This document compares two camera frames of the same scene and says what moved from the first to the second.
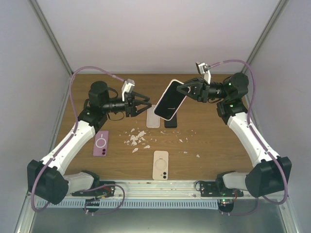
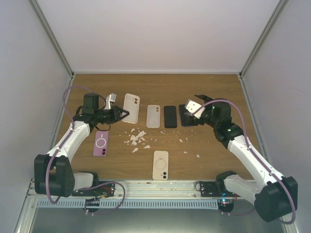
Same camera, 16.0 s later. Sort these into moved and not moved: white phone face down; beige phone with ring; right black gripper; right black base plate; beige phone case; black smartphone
Moved: right black gripper; white phone face down
Not moved: beige phone with ring; beige phone case; right black base plate; black smartphone
